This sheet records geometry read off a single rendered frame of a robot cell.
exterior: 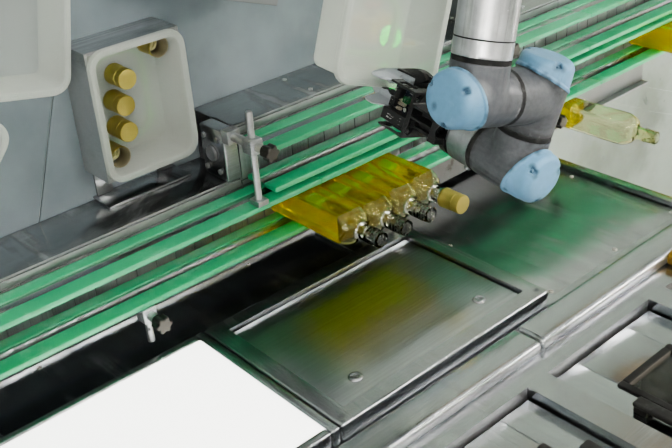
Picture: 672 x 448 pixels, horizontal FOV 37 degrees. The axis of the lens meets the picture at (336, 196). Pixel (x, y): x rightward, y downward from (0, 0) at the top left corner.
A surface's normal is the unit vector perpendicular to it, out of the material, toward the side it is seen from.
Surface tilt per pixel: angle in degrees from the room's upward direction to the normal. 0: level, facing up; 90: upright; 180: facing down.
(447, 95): 90
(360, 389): 90
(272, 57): 0
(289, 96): 90
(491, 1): 47
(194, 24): 0
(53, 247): 90
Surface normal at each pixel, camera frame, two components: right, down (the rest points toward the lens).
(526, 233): -0.10, -0.88
